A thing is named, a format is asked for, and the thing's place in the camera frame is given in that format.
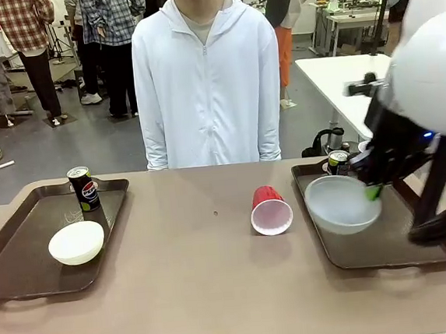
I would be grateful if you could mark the cream white bowl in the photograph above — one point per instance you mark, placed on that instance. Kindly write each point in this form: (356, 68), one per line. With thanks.
(77, 242)

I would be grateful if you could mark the bystander in orange trousers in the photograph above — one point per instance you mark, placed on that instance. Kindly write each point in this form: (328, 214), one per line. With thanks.
(285, 52)

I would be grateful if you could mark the white lab bench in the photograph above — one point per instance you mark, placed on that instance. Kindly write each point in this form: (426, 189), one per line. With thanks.
(350, 17)

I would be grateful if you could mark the person's left forearm white sleeve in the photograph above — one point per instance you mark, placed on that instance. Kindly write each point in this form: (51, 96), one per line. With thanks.
(268, 131)

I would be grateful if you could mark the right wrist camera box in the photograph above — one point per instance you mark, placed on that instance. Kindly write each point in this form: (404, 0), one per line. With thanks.
(360, 87)

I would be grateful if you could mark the bystander in red plaid shirt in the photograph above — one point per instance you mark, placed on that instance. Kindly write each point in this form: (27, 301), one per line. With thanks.
(28, 35)

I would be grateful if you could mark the grey white bowl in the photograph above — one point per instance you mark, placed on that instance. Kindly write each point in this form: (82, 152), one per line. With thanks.
(342, 211)

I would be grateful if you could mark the black tripod pole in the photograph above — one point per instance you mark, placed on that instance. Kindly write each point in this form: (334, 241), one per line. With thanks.
(379, 16)

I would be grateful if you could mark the black Pepsi can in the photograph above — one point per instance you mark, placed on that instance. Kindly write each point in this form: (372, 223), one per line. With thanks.
(338, 164)
(84, 191)

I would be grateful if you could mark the person's right forearm white sleeve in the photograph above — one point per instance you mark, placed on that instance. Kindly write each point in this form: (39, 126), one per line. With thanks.
(156, 141)

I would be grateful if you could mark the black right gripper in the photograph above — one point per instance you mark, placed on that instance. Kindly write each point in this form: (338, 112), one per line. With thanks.
(389, 152)

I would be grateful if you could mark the red plastic cup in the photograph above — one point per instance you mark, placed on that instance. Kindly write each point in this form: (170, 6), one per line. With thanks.
(271, 213)

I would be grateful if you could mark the bystander in blue plaid shirt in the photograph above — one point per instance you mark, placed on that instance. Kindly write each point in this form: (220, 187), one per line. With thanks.
(112, 20)

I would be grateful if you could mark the white side table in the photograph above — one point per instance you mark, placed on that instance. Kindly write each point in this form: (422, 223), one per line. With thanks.
(336, 83)

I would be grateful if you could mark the bystander in dark clothes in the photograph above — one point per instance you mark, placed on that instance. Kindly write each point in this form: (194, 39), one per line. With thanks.
(396, 3)

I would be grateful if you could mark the person in white hoodie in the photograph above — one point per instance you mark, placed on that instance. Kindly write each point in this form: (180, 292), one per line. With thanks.
(209, 98)

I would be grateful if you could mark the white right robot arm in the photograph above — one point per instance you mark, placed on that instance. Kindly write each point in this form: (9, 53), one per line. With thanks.
(430, 78)

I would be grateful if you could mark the brown plastic tray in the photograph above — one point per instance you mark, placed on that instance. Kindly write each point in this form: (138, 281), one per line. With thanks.
(41, 276)
(371, 251)

